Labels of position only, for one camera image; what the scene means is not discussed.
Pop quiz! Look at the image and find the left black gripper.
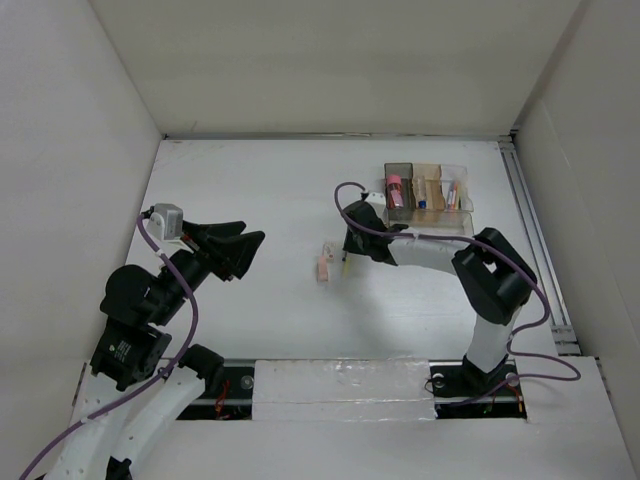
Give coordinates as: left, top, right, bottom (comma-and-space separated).
152, 217, 266, 322

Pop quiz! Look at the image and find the clear glue bottle blue cap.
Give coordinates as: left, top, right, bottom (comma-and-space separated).
413, 176, 429, 210

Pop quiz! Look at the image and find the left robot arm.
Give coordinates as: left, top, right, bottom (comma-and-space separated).
36, 210, 265, 479

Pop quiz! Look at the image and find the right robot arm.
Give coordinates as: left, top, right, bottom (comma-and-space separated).
344, 198, 537, 397

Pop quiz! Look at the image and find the transparent desk organizer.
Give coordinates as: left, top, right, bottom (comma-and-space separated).
383, 162, 474, 236

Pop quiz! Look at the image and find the pink correction tape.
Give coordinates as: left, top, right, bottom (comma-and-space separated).
316, 255, 330, 283

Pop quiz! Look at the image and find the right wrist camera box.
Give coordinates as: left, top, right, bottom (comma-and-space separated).
362, 191, 387, 220

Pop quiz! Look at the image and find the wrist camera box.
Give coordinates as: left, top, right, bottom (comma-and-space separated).
146, 203, 184, 242
362, 191, 387, 220

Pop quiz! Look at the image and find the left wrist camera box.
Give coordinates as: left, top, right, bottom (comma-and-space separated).
146, 203, 184, 242

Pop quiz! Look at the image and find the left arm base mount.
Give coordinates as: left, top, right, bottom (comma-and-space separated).
177, 359, 256, 421

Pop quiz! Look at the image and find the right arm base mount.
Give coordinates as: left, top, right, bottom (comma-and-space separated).
424, 360, 527, 420

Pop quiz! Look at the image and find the aluminium rail right side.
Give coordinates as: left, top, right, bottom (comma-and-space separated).
498, 136, 582, 356

